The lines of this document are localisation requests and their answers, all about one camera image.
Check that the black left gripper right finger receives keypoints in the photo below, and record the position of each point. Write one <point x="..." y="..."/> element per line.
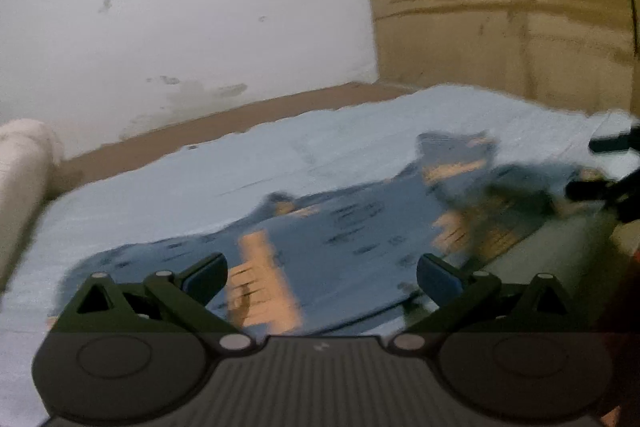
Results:
<point x="479" y="302"/>

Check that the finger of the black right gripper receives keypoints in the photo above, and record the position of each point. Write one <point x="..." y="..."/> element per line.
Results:
<point x="629" y="140"/>
<point x="621" y="197"/>

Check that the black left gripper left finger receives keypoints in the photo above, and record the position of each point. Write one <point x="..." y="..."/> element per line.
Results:
<point x="165" y="302"/>

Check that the blue orange printed pants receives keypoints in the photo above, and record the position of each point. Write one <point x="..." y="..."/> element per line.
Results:
<point x="334" y="258"/>

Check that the brown mattress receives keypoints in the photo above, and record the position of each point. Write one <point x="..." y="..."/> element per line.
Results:
<point x="134" y="153"/>

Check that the wooden wardrobe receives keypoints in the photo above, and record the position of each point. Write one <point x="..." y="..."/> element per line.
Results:
<point x="574" y="54"/>

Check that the light blue striped bedsheet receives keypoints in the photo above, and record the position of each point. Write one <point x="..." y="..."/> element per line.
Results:
<point x="207" y="185"/>

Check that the rolled beige comforter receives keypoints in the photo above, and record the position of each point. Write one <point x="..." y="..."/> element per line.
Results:
<point x="30" y="154"/>

